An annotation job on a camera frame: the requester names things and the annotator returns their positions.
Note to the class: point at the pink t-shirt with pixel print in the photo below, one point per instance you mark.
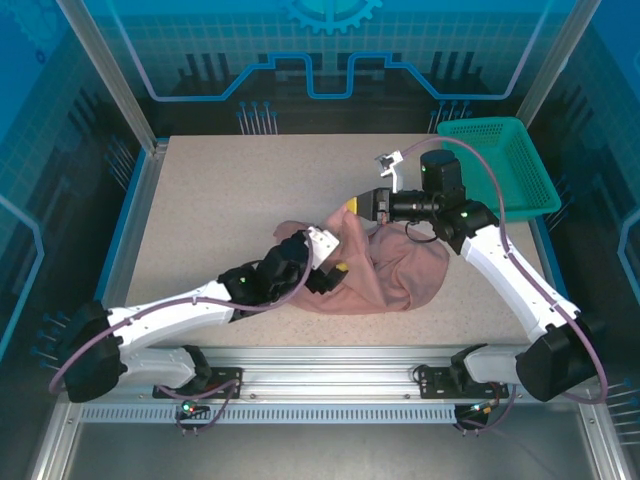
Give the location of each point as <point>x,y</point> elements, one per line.
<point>400,270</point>

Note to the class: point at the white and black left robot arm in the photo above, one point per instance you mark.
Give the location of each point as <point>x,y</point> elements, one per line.
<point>165,315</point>

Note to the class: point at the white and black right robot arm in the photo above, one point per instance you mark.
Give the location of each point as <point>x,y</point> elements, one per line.
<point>515,280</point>

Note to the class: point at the green plastic basket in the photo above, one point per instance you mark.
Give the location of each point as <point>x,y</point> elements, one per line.
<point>520,165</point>

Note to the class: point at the blue table edge strip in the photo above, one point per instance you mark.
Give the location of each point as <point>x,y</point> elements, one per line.
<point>552,270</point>
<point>119,227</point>

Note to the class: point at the small LED connector board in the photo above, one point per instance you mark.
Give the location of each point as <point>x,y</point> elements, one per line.
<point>190,407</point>
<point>482,407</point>

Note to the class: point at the aluminium extrusion rail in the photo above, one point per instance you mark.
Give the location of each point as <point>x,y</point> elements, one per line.
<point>325,370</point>

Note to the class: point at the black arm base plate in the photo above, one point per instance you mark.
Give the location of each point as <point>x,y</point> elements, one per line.
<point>225,374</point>
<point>435,382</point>

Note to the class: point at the aluminium frame post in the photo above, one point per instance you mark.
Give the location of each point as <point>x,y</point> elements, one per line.
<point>552,65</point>
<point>122,85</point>

